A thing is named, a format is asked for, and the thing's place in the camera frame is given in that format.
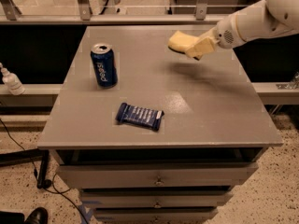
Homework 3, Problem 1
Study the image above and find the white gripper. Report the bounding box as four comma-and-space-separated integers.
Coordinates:
185, 13, 245, 60

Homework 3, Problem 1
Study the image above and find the yellow sponge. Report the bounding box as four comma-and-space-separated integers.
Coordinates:
168, 31, 198, 53

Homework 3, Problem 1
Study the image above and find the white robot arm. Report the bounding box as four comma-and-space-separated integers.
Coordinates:
184, 0, 299, 59

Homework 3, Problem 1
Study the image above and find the blue pepsi can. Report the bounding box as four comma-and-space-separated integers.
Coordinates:
91, 43, 118, 88

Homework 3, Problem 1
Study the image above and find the blue snack bar wrapper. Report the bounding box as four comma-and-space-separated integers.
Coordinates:
116, 103, 164, 131

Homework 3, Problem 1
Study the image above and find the grey drawer cabinet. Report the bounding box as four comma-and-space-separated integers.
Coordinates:
36, 24, 284, 224

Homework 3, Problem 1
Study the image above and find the middle grey drawer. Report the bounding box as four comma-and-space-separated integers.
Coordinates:
80, 190, 233, 208

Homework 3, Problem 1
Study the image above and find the grey drawer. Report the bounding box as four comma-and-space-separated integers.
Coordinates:
93, 207, 218, 222
57, 162, 258, 189
80, 190, 233, 208

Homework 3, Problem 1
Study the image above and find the top grey drawer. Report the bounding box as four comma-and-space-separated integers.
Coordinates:
57, 162, 258, 189

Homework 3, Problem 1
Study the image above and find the white plastic bottle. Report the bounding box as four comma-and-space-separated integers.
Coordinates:
0, 63, 25, 95

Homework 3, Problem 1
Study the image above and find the bottom grey drawer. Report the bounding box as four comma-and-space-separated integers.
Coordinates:
93, 207, 218, 222

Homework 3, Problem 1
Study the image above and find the black metal stand leg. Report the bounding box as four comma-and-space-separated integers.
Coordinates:
0, 148, 52, 189

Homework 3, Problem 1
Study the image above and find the black shoe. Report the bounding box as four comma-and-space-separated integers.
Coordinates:
24, 207, 49, 224

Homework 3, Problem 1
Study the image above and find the metal railing frame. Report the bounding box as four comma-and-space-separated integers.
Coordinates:
0, 0, 281, 26

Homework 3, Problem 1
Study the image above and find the black cable on floor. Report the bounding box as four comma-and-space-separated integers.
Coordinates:
0, 119, 90, 224

